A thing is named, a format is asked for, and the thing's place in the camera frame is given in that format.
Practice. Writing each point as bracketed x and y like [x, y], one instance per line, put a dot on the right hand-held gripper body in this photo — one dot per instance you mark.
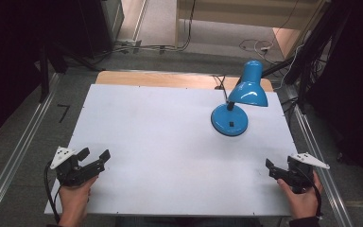
[297, 176]

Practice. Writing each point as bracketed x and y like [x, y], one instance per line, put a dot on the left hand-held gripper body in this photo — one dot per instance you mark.
[75, 171]

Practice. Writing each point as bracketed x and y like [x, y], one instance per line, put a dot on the person's right hand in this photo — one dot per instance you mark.
[302, 203]

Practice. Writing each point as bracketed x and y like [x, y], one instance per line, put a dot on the person's left hand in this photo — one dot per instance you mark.
[74, 201]

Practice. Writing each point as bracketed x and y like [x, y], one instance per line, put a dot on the person's right dark sleeve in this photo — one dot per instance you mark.
[305, 222]

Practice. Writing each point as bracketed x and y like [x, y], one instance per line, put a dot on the blue desk lamp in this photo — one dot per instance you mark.
[239, 101]

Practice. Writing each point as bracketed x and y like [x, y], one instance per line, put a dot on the black metal stand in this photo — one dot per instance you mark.
[44, 72]

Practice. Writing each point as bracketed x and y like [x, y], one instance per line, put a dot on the wooden table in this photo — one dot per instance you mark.
[170, 79]

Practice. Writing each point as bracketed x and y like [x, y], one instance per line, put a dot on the black stand legs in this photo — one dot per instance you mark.
[308, 56]

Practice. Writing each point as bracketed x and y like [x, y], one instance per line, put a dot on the grey power strip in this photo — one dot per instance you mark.
[128, 44]

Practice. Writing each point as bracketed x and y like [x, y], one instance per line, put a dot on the dark cabinet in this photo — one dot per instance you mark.
[97, 25]

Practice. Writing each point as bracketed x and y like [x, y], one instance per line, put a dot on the light wooden furniture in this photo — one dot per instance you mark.
[249, 12]

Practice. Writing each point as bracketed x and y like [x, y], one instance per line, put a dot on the aluminium floor rail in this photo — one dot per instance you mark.
[19, 151]
[321, 176]

